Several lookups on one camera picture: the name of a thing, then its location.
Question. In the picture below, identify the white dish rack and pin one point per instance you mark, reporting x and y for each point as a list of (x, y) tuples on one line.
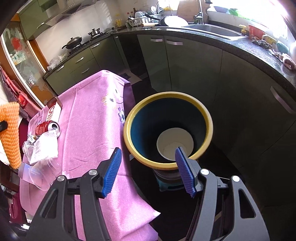
[(139, 19)]

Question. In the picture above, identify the crushed red soda can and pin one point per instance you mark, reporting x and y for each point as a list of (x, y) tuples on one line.
[(48, 126)]

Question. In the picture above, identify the small steel pot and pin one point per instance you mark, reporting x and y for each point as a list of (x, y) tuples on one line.
[(95, 33)]

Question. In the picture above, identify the orange padded right gripper finger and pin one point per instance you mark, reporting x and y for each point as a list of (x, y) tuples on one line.
[(10, 135)]

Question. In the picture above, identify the white paper napkin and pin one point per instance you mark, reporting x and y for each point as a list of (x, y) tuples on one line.
[(45, 148)]

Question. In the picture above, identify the steel kitchen sink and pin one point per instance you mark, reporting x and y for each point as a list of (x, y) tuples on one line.
[(216, 31)]

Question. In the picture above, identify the black frying pan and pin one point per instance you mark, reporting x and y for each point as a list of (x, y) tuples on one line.
[(169, 21)]

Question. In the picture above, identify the red checkered apron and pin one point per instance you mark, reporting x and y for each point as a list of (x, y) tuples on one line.
[(14, 94)]

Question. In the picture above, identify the yellow rimmed trash bin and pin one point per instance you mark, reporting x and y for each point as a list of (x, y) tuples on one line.
[(158, 125)]

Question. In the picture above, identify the black wok with lid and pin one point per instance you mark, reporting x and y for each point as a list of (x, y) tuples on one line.
[(73, 43)]

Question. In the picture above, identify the red paper noodle cup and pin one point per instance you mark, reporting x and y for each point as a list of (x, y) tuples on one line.
[(170, 139)]

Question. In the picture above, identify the red tin box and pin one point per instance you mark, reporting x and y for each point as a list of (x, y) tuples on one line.
[(255, 32)]

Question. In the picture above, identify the wooden cutting board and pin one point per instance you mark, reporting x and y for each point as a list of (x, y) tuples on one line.
[(188, 9)]

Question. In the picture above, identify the pink floral tablecloth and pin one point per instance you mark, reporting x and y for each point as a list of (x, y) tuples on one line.
[(91, 123)]

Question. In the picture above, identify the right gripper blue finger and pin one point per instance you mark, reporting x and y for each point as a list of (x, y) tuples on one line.
[(187, 176), (109, 171)]

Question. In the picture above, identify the chrome faucet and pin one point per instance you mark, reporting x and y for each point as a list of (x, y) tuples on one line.
[(198, 18)]

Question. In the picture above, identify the yellow oil bottle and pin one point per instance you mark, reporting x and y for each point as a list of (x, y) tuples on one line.
[(118, 22)]

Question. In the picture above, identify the red white milk carton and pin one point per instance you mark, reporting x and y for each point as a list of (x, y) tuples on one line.
[(55, 108)]

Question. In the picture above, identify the clear plastic water bottle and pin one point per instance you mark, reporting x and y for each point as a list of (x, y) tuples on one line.
[(41, 174)]

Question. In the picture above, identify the white plastic bag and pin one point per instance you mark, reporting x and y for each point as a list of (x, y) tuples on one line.
[(56, 61)]

